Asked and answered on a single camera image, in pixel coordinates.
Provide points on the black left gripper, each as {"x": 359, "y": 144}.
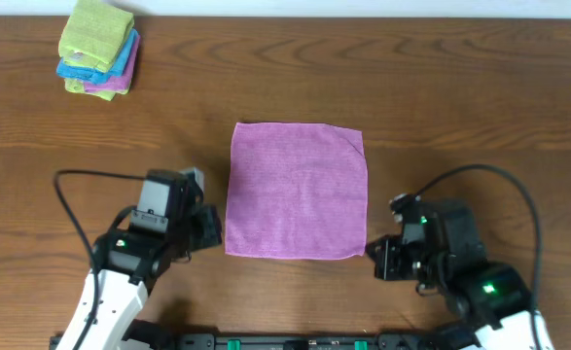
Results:
{"x": 207, "y": 227}

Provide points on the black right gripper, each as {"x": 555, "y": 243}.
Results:
{"x": 388, "y": 258}

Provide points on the purple microfiber cloth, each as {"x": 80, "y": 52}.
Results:
{"x": 297, "y": 191}

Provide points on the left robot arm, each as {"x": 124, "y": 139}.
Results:
{"x": 124, "y": 266}

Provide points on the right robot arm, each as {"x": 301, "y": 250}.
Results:
{"x": 494, "y": 307}

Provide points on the purple folded cloth in stack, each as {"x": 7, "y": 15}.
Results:
{"x": 120, "y": 84}

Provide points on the green folded cloth at bottom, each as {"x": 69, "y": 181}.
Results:
{"x": 77, "y": 86}

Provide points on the green folded cloth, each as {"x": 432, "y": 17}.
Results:
{"x": 77, "y": 86}
{"x": 94, "y": 35}

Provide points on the blue folded cloth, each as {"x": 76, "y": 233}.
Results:
{"x": 95, "y": 76}

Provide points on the green folded cloth on top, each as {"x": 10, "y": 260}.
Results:
{"x": 94, "y": 35}

